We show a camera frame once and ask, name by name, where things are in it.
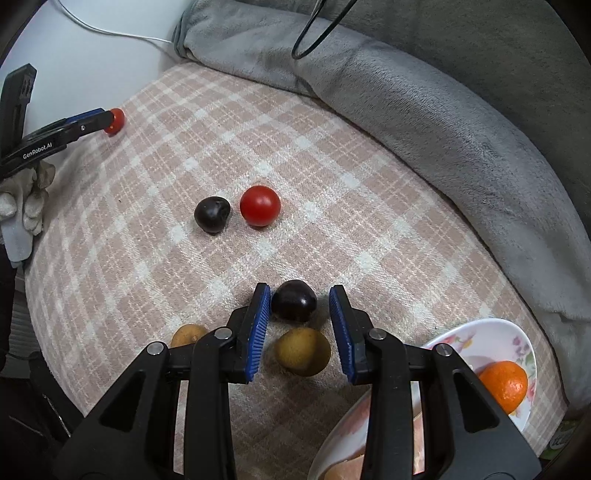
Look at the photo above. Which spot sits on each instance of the dark plum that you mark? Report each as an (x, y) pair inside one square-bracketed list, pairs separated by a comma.
[(212, 214), (294, 300)]

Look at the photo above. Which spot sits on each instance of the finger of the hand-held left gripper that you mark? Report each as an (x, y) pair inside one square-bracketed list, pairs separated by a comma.
[(90, 121)]

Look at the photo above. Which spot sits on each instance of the brown longan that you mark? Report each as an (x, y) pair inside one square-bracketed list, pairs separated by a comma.
[(187, 335), (303, 350)]

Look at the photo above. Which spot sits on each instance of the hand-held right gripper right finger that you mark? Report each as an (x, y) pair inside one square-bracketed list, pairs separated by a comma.
[(341, 341)]

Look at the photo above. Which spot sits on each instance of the rolled grey blanket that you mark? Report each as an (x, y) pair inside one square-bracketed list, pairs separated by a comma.
[(415, 138)]

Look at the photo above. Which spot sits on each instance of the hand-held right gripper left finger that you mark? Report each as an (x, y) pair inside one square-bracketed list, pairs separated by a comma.
[(256, 341)]

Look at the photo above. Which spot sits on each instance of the person's left hand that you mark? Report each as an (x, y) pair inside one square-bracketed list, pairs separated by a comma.
[(32, 198)]

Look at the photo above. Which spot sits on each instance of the small mandarin orange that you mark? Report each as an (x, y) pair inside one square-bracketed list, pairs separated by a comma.
[(505, 385)]

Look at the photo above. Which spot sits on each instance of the white floral plate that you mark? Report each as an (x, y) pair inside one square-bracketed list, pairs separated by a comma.
[(489, 337)]

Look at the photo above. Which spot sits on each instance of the small red cherry tomato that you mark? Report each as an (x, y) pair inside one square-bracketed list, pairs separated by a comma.
[(260, 205), (116, 122)]

